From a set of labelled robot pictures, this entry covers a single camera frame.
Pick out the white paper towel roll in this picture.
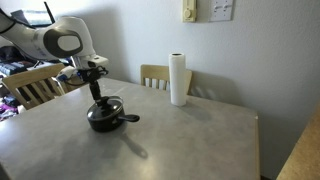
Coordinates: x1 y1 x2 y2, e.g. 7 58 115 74
168 52 188 107

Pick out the small wooden side table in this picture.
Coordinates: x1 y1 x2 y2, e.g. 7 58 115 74
61 75 88 94

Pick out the black saucepan with handle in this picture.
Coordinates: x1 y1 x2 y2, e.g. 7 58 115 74
86 96 141 133

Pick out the pile of colourful clothes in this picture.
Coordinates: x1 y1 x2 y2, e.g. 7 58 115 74
0 94 19 122

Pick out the beige wall thermostat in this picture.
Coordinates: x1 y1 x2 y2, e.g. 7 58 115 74
181 0 198 24

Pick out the black tripod pole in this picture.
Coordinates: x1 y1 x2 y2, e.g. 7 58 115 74
43 1 56 24

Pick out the glass lid with black knob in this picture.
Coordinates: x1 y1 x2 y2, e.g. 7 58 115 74
87 95 124 121

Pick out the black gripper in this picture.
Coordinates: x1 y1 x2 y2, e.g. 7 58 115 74
77 65 112 108

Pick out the white light switch plate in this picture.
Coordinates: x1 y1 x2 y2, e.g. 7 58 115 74
209 0 234 23

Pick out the wooden countertop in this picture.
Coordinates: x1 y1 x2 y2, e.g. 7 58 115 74
276 103 320 180

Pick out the wooden chair with slat back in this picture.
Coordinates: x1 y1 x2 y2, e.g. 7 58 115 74
139 64 193 96
1 63 67 111

